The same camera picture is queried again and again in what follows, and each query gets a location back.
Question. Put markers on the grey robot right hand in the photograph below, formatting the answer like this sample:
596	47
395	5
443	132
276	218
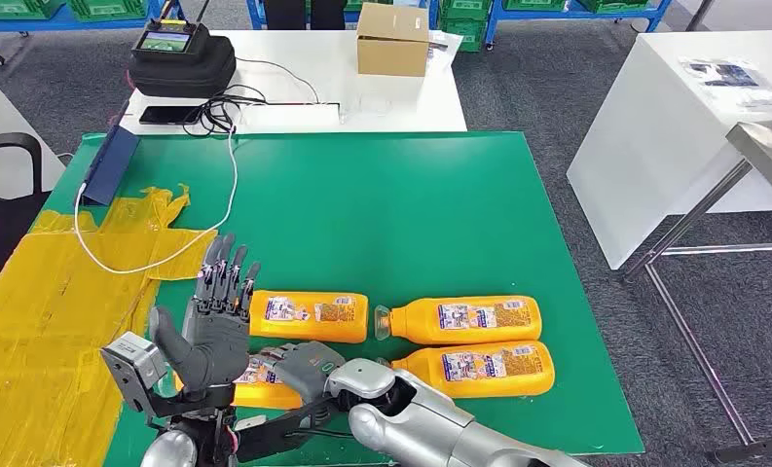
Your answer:
308	370

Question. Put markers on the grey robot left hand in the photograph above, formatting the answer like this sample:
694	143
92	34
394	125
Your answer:
218	341

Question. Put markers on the orange detergent bottle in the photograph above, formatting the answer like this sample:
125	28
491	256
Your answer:
263	396
308	332
424	325
488	387

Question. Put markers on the green table mat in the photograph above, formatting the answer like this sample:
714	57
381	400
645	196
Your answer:
372	213

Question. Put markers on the yellow taped sheet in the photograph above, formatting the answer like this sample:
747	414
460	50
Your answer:
37	309

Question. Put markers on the black smartphone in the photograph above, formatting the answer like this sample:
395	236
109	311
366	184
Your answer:
166	115

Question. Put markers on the white power strip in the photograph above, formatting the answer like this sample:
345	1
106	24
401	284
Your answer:
289	116

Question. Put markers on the black chair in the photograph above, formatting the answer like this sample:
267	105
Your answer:
5	232

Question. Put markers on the black carrying case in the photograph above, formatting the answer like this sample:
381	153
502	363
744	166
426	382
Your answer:
185	74

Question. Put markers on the white desk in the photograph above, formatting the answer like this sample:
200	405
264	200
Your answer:
334	64

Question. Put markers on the black controller with screen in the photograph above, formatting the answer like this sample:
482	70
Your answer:
164	42

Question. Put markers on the brown cardboard box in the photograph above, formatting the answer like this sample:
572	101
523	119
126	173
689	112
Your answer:
392	51

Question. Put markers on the blue shelf rack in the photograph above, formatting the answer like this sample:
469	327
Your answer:
540	14
37	26
254	13

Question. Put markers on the clear bag with papers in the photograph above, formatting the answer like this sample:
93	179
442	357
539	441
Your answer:
443	55

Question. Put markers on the green plastic crate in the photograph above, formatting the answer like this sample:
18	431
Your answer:
614	5
108	8
18	6
534	4
463	32
463	8

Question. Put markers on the plastic bag with leaflets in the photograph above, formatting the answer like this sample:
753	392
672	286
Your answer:
727	74

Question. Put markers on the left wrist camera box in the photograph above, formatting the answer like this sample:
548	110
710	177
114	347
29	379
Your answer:
131	364

